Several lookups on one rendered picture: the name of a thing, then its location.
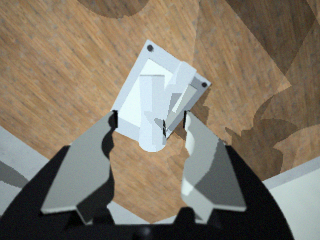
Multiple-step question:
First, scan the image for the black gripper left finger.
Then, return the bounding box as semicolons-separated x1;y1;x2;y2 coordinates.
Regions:
0;110;118;240

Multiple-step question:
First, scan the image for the light grey bolted base plate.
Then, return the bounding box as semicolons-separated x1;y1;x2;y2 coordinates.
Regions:
111;39;211;142

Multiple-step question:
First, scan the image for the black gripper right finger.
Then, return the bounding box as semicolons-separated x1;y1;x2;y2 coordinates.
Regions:
181;110;295;240

